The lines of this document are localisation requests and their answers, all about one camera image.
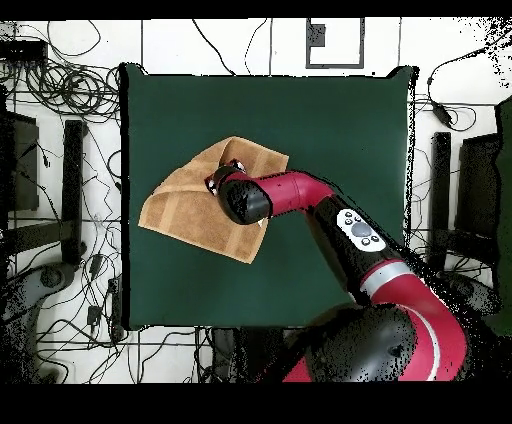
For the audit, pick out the grey square floor hatch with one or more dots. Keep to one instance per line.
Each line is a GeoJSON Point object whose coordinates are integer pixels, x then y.
{"type": "Point", "coordinates": [316, 36]}

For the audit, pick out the flat black device box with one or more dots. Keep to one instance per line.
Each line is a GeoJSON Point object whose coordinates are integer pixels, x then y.
{"type": "Point", "coordinates": [22, 51]}

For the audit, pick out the tan terry towel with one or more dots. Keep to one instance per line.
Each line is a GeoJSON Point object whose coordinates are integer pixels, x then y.
{"type": "Point", "coordinates": [188, 216]}

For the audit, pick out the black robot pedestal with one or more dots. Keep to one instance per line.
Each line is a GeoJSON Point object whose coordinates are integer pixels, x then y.
{"type": "Point", "coordinates": [248, 352]}

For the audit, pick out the grey black office chair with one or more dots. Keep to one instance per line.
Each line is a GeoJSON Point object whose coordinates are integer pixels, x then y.
{"type": "Point", "coordinates": [24, 292]}

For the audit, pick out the black equipment box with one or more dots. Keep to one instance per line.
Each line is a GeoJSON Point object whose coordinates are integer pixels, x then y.
{"type": "Point", "coordinates": [478, 180]}
{"type": "Point", "coordinates": [24, 160]}

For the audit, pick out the dark green table cloth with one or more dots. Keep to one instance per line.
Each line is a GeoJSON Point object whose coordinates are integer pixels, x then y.
{"type": "Point", "coordinates": [200, 100]}
{"type": "Point", "coordinates": [504, 200]}

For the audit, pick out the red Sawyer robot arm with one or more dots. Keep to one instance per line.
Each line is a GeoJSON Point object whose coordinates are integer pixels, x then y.
{"type": "Point", "coordinates": [296, 188]}

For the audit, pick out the black power strip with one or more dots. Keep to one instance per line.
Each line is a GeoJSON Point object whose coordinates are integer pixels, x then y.
{"type": "Point", "coordinates": [116, 308]}

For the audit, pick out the black table frame bar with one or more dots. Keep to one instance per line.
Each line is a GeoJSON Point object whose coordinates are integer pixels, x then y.
{"type": "Point", "coordinates": [72, 180]}
{"type": "Point", "coordinates": [441, 168]}

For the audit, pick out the black power adapter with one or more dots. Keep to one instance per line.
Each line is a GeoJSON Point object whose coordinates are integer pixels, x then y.
{"type": "Point", "coordinates": [94, 315]}
{"type": "Point", "coordinates": [442, 114]}

